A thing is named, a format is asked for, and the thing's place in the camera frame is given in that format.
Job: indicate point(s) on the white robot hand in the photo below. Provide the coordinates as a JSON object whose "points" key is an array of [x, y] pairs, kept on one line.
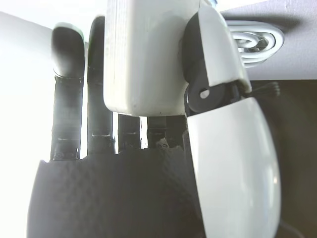
{"points": [[111, 198]]}

